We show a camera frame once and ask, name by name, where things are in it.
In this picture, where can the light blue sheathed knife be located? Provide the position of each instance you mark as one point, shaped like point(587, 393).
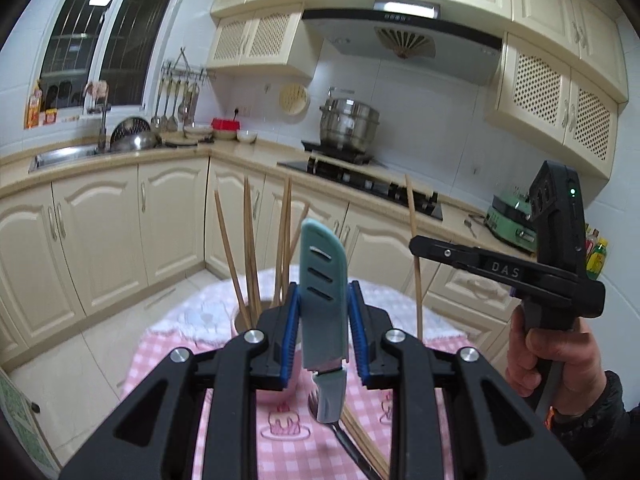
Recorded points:
point(322, 310)

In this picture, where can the small cream lattice cabinet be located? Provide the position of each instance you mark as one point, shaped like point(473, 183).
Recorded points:
point(260, 40)

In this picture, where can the metal colander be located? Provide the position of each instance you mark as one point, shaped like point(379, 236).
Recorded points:
point(127, 125)

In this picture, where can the pink checkered tablecloth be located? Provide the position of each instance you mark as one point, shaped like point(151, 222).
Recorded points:
point(160, 365)

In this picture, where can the small red white box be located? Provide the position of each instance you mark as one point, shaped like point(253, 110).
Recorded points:
point(51, 116)

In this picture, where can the green electric cooker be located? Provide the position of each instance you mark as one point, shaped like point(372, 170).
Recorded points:
point(505, 220)

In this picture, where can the brown wooden chopstick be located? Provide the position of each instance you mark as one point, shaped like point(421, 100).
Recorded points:
point(411, 220)

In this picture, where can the grey range hood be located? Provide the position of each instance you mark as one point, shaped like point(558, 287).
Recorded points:
point(450, 55)

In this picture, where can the pink cylindrical cup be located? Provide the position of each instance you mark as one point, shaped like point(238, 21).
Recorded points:
point(242, 327)

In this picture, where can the red plastic box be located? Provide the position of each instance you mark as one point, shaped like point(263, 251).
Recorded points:
point(225, 124)

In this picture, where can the white ceramic bowl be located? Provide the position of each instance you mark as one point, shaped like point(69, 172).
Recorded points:
point(247, 136)

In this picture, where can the person's right forearm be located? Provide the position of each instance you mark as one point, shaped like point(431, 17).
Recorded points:
point(600, 425)

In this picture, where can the dark metal fork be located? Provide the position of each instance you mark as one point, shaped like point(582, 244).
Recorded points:
point(350, 447)

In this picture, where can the large cream lattice cabinet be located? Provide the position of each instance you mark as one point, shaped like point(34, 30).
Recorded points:
point(550, 100)

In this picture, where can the orange packet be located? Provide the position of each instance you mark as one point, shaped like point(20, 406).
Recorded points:
point(33, 107)

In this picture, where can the person's right hand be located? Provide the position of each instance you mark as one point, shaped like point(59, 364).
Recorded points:
point(580, 355)

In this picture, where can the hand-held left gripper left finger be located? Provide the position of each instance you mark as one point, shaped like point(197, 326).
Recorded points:
point(290, 335)

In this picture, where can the pink cloth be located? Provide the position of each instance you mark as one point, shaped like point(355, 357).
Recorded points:
point(97, 90)

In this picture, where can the black gas stove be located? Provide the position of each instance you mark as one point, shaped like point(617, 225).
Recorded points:
point(360, 185)

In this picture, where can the yellow green bottle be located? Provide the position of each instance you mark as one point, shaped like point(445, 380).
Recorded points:
point(597, 260)

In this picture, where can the steel mixing bowl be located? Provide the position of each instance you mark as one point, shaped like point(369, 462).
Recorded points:
point(137, 142)

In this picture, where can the stainless steel sink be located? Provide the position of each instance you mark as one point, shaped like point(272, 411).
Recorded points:
point(62, 156)

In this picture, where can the bundle of wooden chopsticks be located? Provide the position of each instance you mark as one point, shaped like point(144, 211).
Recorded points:
point(250, 250)

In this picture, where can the white wall outlet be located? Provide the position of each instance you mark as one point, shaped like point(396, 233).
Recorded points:
point(242, 111)

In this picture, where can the stack of white plates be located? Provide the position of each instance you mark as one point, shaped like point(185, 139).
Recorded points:
point(197, 131)

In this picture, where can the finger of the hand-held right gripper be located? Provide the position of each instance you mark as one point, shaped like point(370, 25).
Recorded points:
point(445, 251)

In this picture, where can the black induction cooker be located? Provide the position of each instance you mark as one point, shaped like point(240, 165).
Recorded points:
point(340, 152)

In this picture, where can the metal sink faucet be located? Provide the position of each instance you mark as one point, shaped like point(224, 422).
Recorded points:
point(103, 130)

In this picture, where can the stainless steel steamer pot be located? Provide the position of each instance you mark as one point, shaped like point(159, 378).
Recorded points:
point(350, 125)

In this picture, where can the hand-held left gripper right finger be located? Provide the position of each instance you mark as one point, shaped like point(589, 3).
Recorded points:
point(357, 335)

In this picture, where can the cream base cabinet run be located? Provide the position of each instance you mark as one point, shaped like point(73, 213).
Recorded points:
point(100, 230)

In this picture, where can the cream cabinet drawer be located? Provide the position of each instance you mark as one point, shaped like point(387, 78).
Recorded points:
point(450, 280)
point(465, 332)

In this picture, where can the yellow round wall trivet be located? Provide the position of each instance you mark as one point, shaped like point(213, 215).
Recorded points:
point(294, 100)

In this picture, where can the metal utensil wall rack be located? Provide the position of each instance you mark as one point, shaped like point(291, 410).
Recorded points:
point(187, 70)

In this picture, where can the small sill tray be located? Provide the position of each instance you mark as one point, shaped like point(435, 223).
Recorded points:
point(97, 107)

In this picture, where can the small metal spoon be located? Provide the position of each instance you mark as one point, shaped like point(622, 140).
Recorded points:
point(470, 227)

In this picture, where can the dark kitchen window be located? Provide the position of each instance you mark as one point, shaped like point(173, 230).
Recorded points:
point(130, 35)

